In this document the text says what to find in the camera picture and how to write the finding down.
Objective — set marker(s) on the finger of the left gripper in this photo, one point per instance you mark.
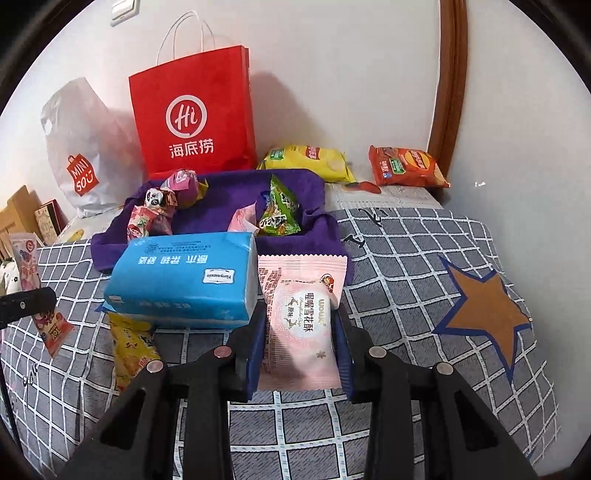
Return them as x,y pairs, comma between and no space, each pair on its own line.
22,304

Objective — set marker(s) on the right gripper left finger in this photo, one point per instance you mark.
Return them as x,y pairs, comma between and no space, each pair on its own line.
186,404

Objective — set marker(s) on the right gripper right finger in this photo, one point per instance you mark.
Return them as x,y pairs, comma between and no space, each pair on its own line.
461,437

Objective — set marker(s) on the pink white snack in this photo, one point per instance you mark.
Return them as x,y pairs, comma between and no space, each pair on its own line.
53,329

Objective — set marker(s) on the yellow triangular snack packet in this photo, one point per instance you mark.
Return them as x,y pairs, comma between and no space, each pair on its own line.
133,348

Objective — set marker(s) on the light pink nougat packet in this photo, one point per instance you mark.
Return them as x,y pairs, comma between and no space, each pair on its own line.
301,292

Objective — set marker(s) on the panda print snack packet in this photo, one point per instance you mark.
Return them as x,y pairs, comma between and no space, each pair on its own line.
161,200

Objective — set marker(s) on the green snack packet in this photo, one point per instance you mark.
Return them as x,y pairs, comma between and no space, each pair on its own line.
280,208

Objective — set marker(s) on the pink strawberry snack packet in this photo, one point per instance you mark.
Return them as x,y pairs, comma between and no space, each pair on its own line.
149,221

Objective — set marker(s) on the wooden side furniture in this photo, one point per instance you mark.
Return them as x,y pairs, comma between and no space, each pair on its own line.
18,216

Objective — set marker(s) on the patterned red framed book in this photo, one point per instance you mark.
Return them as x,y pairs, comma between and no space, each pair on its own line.
50,221

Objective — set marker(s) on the grey checkered tablecloth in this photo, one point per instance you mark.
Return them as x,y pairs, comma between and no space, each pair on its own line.
400,292

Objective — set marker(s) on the blue tissue pack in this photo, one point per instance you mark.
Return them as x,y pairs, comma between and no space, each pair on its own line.
199,281

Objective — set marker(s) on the white Miniso plastic bag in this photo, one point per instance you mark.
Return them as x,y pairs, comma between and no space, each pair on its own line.
94,161

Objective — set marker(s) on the pink triangular snack packet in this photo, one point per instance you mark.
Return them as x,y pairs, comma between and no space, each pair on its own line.
186,187

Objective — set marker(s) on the orange chips bag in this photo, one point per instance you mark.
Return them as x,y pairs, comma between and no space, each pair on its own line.
406,167

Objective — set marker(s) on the red Haidilao paper bag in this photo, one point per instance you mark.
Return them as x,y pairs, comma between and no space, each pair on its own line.
195,113

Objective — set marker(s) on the yellow chips bag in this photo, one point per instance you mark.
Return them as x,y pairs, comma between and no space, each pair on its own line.
329,164

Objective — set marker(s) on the white wall switch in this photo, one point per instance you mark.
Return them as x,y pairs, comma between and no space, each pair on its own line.
122,10

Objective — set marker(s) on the brown door frame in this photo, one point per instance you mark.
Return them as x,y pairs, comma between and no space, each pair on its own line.
453,64

